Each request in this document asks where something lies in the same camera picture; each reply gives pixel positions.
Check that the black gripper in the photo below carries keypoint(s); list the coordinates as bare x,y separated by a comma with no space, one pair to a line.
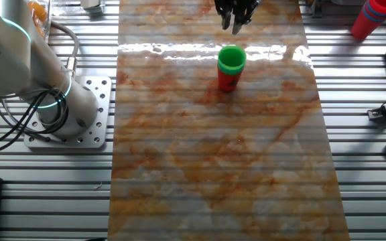
236,5

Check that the orange fruit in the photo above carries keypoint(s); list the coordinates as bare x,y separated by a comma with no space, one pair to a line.
39,10

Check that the marble pattern mat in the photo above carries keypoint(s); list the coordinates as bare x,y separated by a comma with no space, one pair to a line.
213,167

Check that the blue stacked plastic cup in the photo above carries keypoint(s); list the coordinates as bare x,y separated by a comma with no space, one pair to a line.
372,15

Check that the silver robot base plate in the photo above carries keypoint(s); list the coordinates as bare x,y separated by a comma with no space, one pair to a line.
102,110

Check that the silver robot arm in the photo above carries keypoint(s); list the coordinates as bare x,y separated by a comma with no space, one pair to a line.
12,50

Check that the white green long box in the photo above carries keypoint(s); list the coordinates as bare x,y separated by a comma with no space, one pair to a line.
92,5

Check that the red stacked plastic cup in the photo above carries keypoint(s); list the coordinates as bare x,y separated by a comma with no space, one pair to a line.
385,5
364,26

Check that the small grey scrap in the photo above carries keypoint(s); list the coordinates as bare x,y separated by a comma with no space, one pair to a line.
98,186

